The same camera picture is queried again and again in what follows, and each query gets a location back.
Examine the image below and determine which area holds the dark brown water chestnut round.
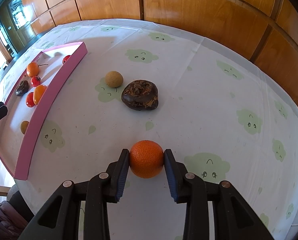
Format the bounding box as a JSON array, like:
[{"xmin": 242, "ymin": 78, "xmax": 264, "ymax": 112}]
[{"xmin": 15, "ymin": 80, "xmax": 29, "ymax": 96}]

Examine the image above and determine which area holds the large textured orange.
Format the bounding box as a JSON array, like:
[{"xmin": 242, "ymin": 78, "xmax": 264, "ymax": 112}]
[{"xmin": 129, "ymin": 140, "xmax": 164, "ymax": 179}]

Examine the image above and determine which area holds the tan longan lower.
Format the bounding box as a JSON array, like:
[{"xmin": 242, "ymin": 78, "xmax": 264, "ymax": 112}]
[{"xmin": 20, "ymin": 120, "xmax": 29, "ymax": 134}]

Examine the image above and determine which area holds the tan longan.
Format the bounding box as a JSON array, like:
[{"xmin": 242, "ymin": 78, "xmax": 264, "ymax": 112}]
[
  {"xmin": 20, "ymin": 120, "xmax": 29, "ymax": 134},
  {"xmin": 105, "ymin": 71, "xmax": 124, "ymax": 88}
]

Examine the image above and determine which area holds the pink shallow tray box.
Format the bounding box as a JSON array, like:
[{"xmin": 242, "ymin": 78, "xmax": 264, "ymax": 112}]
[{"xmin": 0, "ymin": 42, "xmax": 88, "ymax": 180}]

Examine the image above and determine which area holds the red cherry tomato lower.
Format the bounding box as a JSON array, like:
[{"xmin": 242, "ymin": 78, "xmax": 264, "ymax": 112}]
[{"xmin": 26, "ymin": 92, "xmax": 35, "ymax": 108}]

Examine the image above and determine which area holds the red cherry tomato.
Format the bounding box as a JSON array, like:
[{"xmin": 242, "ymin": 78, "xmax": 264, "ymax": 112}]
[
  {"xmin": 31, "ymin": 75, "xmax": 41, "ymax": 87},
  {"xmin": 26, "ymin": 92, "xmax": 35, "ymax": 108}
]

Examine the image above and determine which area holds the smooth orange kumquat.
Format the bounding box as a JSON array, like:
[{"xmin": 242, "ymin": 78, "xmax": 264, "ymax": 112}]
[{"xmin": 33, "ymin": 85, "xmax": 47, "ymax": 105}]

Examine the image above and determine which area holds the red cherry tomato upper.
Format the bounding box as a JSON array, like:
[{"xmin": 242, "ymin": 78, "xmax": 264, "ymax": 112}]
[{"xmin": 31, "ymin": 75, "xmax": 41, "ymax": 87}]

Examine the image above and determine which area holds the wooden chair with cushion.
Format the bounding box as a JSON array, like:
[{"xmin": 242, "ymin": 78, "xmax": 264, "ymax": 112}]
[{"xmin": 0, "ymin": 184, "xmax": 34, "ymax": 239}]

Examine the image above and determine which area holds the small tangerine with stem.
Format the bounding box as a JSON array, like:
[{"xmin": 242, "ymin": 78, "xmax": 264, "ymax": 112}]
[{"xmin": 26, "ymin": 62, "xmax": 47, "ymax": 77}]

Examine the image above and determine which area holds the dark glass door cabinet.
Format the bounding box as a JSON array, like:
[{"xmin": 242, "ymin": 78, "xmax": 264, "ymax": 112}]
[{"xmin": 0, "ymin": 0, "xmax": 36, "ymax": 58}]

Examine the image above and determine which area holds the white cloud-print tablecloth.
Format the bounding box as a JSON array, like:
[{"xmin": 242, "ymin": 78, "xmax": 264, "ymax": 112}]
[{"xmin": 0, "ymin": 18, "xmax": 298, "ymax": 240}]

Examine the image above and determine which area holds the tan longan upper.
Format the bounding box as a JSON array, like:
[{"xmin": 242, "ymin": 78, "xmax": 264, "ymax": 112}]
[{"xmin": 105, "ymin": 71, "xmax": 124, "ymax": 88}]

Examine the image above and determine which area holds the dark brown water chestnut large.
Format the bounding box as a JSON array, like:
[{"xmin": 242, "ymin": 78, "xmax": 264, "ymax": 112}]
[{"xmin": 121, "ymin": 80, "xmax": 159, "ymax": 111}]

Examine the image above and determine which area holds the wooden wall cabinet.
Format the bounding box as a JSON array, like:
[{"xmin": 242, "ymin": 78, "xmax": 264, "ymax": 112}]
[{"xmin": 22, "ymin": 0, "xmax": 298, "ymax": 106}]

